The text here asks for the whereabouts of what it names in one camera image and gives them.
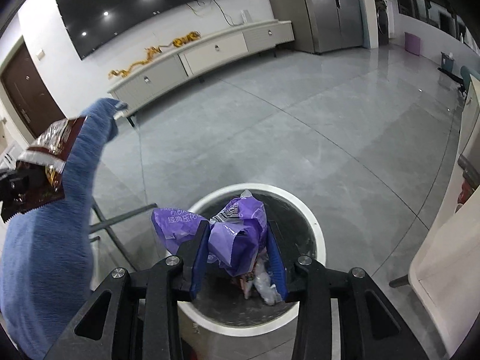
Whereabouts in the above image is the dark green small bin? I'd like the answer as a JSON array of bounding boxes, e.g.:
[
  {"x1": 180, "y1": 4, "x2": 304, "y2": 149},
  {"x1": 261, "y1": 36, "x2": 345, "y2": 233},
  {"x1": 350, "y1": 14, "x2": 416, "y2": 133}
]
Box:
[{"x1": 441, "y1": 52, "x2": 455, "y2": 73}]

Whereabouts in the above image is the blue fluffy table cover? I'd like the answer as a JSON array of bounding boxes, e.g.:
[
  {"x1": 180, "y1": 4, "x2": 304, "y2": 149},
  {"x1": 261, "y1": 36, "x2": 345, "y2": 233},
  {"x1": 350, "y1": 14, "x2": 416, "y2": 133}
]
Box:
[{"x1": 1, "y1": 97, "x2": 126, "y2": 359}]

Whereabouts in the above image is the golden dragon ornament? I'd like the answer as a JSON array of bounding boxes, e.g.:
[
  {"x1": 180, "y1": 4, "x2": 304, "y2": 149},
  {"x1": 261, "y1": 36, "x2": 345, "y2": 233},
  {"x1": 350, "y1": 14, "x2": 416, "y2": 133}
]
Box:
[{"x1": 107, "y1": 31, "x2": 202, "y2": 79}]

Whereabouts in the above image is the beige chair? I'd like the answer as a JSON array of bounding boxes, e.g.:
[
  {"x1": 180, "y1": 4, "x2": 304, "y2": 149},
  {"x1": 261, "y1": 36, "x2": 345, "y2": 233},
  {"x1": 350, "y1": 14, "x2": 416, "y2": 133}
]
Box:
[{"x1": 390, "y1": 76, "x2": 479, "y2": 359}]

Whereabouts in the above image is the white round trash bin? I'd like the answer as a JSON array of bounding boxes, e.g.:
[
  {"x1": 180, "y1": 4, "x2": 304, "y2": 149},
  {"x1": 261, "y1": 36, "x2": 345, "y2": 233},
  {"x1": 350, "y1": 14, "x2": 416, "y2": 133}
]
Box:
[{"x1": 178, "y1": 183, "x2": 326, "y2": 359}]

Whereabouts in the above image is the dark brown entrance door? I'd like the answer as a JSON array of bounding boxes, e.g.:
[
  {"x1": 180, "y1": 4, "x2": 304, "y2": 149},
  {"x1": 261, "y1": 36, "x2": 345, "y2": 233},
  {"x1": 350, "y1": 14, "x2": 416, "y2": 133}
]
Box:
[{"x1": 1, "y1": 43, "x2": 65, "y2": 138}]

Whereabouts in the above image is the white grey TV cabinet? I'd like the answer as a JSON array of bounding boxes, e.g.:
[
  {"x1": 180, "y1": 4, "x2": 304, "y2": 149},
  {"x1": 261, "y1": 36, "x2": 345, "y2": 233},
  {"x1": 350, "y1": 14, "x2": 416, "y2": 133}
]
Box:
[{"x1": 108, "y1": 19, "x2": 295, "y2": 117}]

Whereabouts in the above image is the purple stool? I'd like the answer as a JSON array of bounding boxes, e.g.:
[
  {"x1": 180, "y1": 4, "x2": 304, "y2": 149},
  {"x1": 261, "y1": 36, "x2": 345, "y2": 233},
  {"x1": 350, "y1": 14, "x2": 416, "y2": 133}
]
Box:
[{"x1": 404, "y1": 32, "x2": 422, "y2": 56}]

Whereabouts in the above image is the dark red snack wrapper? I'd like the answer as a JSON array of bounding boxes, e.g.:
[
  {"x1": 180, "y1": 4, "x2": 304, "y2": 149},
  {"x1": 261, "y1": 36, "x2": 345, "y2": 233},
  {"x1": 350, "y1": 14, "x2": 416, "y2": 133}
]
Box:
[{"x1": 1, "y1": 116, "x2": 86, "y2": 223}]

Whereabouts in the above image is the purple plastic bag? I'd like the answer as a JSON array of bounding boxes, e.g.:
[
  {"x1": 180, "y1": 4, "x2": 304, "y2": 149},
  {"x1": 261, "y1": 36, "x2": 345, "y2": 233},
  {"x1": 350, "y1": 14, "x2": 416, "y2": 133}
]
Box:
[{"x1": 151, "y1": 189, "x2": 268, "y2": 276}]

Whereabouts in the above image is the grey double door refrigerator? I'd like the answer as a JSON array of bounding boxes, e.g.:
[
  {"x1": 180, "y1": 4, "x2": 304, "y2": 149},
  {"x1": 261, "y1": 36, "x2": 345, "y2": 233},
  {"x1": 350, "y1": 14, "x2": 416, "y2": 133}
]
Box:
[{"x1": 269, "y1": 0, "x2": 364, "y2": 54}]

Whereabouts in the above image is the washing machine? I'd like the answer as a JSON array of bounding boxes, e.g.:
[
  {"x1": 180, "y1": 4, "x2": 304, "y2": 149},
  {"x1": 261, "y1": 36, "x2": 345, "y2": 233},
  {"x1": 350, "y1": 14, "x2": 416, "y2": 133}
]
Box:
[{"x1": 375, "y1": 0, "x2": 390, "y2": 47}]

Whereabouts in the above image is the black table leg frame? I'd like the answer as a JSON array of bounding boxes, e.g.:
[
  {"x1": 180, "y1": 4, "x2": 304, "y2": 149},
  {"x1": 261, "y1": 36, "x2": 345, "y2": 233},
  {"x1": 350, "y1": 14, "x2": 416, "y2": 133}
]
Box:
[{"x1": 89, "y1": 199, "x2": 158, "y2": 272}]

